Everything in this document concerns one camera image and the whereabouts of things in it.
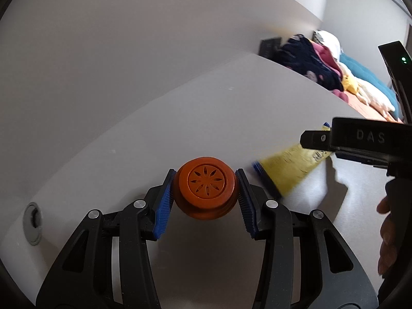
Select navy printed cloth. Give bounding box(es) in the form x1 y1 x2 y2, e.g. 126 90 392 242
277 34 345 92

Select black box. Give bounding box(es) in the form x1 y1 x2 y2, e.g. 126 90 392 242
259 37 283 59

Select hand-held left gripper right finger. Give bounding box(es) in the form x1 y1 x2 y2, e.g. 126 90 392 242
236 169 377 309

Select bed with orange sheet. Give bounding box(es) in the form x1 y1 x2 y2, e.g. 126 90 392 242
346 93 405 124

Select white goose plush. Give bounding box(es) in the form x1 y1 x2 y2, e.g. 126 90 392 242
355 79 397 117

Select grey desk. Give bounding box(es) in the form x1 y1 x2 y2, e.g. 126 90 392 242
0 53 412 309

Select orange round vented container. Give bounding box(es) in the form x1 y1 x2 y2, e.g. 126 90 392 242
174 157 239 221

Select pink cartoon blanket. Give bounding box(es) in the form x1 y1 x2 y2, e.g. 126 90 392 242
304 30 350 104

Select grey desk cable grommet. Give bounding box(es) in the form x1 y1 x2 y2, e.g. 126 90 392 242
23 202 42 246

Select yellow snack packet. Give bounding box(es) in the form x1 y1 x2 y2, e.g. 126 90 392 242
253 122 334 200

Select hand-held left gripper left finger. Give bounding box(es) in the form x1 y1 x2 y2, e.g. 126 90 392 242
35 169 177 309

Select yellow duck plush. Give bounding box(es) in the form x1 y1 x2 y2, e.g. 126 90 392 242
341 74 360 95

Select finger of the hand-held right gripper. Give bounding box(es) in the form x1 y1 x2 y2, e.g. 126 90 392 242
300 130 333 151

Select person's right hand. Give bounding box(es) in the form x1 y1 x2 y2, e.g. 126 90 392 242
376 196 400 276

